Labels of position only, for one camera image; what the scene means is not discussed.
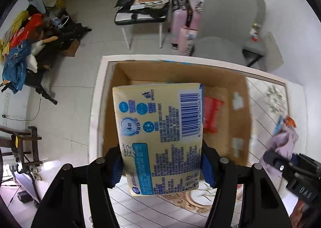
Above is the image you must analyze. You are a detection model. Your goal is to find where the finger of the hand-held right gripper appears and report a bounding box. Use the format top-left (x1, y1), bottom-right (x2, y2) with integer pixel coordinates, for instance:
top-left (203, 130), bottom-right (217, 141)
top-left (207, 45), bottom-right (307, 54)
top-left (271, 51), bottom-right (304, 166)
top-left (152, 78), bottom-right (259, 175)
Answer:
top-left (263, 150), bottom-right (293, 172)

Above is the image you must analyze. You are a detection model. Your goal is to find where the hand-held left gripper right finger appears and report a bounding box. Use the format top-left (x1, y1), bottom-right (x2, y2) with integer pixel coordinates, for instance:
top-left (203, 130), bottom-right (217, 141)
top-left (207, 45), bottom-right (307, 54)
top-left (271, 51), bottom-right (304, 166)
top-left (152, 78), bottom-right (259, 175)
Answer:
top-left (201, 140), bottom-right (293, 228)

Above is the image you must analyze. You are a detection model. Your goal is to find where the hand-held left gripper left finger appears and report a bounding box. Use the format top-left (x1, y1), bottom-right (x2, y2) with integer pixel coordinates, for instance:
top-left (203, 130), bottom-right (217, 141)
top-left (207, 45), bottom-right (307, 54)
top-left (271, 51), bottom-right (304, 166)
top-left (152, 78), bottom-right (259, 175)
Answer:
top-left (31, 144), bottom-right (125, 228)

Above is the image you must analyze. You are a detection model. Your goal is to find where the yellow tissue pack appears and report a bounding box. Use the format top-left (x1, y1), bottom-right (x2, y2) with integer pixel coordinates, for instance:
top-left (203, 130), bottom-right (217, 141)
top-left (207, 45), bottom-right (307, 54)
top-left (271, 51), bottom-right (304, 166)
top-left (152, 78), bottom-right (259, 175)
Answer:
top-left (112, 82), bottom-right (204, 196)

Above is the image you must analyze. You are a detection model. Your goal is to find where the brown cardboard box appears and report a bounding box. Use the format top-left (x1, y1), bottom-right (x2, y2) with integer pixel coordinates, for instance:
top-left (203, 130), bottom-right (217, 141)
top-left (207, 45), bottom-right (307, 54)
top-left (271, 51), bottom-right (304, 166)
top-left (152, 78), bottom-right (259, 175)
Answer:
top-left (103, 60), bottom-right (253, 167)

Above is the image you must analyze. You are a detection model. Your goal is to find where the person's right forearm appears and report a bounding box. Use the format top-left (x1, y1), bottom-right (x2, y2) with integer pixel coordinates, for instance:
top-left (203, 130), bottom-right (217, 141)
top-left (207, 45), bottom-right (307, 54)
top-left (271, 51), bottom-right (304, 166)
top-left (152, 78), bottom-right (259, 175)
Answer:
top-left (290, 198), bottom-right (310, 228)

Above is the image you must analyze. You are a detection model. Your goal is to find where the purple cloth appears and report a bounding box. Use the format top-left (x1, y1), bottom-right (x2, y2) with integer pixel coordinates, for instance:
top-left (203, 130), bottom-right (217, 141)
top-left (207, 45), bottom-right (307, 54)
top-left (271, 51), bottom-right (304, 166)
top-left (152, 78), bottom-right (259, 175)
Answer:
top-left (258, 128), bottom-right (299, 168)

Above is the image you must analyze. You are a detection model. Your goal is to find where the orange and blue packet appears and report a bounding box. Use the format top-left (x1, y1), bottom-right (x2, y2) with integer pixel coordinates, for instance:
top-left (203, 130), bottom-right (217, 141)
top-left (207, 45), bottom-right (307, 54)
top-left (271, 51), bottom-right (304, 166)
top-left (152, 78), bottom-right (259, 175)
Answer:
top-left (273, 116), bottom-right (297, 135)

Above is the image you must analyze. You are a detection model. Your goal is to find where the red packet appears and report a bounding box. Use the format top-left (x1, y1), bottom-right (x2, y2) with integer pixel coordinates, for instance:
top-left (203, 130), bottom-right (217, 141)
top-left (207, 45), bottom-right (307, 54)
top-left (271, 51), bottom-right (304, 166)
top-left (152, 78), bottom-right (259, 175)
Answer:
top-left (202, 96), bottom-right (224, 135)

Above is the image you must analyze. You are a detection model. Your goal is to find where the small black box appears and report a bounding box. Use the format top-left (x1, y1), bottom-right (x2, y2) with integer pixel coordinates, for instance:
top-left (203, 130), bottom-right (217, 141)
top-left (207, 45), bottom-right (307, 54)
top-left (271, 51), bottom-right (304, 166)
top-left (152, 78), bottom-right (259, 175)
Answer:
top-left (17, 191), bottom-right (32, 204)

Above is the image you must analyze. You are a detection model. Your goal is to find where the dark wooden chair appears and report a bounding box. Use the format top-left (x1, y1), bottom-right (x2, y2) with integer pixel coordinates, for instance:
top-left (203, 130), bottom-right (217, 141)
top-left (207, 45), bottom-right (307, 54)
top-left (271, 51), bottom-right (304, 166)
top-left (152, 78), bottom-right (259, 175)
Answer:
top-left (0, 126), bottom-right (42, 175)

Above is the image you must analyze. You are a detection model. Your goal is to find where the black tripod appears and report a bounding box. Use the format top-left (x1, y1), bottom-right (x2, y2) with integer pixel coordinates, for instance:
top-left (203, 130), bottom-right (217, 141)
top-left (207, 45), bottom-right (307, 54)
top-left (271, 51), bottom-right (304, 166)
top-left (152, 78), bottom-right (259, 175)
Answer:
top-left (24, 74), bottom-right (58, 105)

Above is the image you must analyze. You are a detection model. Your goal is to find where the small red and white item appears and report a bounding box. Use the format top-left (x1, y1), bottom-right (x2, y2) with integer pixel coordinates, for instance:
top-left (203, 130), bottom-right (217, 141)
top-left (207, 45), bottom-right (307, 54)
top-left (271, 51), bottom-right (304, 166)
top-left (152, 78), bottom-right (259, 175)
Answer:
top-left (250, 23), bottom-right (260, 43)

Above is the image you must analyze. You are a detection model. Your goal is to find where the pink printed packet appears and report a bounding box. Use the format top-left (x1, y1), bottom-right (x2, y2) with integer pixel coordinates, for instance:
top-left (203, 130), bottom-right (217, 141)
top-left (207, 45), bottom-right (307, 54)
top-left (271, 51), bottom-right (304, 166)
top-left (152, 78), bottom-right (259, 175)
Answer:
top-left (178, 27), bottom-right (198, 57)

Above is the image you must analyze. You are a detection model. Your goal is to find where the small cardboard box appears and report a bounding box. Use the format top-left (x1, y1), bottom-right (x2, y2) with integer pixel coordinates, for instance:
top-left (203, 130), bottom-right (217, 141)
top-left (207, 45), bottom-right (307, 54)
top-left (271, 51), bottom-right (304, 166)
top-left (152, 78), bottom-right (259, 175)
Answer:
top-left (61, 38), bottom-right (81, 57)

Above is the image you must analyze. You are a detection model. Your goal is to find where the grey upholstered chair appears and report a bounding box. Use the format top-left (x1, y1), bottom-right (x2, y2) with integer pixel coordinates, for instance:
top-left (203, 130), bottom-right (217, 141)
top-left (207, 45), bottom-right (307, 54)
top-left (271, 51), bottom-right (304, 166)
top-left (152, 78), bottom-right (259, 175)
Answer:
top-left (194, 0), bottom-right (268, 68)

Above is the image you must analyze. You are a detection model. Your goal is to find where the blue garment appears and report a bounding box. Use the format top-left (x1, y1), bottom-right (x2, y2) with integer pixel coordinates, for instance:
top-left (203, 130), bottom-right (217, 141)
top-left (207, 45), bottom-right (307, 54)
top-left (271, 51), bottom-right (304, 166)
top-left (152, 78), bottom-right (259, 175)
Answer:
top-left (2, 41), bottom-right (32, 94)

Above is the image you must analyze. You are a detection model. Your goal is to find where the white plush toy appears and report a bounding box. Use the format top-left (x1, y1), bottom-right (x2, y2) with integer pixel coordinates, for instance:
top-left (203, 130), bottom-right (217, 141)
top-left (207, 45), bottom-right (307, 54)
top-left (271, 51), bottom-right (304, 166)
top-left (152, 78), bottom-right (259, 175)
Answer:
top-left (25, 36), bottom-right (58, 73)

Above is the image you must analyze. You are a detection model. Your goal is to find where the pink suitcase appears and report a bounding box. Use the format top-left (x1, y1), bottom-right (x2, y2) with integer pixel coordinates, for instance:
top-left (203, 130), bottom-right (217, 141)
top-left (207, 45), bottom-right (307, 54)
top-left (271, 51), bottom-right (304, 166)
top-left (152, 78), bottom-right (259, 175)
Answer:
top-left (171, 0), bottom-right (201, 50)

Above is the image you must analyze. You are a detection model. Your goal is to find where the black bag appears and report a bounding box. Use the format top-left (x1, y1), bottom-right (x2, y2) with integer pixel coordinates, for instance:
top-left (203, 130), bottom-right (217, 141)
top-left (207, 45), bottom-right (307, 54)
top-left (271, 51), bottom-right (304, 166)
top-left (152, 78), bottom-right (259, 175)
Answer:
top-left (115, 0), bottom-right (169, 19)

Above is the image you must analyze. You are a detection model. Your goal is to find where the yellow cloth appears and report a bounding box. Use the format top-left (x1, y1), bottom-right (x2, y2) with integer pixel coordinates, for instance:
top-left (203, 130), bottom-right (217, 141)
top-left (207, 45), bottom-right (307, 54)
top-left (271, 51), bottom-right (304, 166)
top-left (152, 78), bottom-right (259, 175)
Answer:
top-left (0, 11), bottom-right (28, 56)

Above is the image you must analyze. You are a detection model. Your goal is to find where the black cable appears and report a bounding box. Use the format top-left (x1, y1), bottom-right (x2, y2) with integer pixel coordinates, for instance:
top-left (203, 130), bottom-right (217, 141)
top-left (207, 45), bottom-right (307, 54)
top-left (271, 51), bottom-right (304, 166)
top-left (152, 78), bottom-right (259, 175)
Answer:
top-left (2, 98), bottom-right (42, 121)

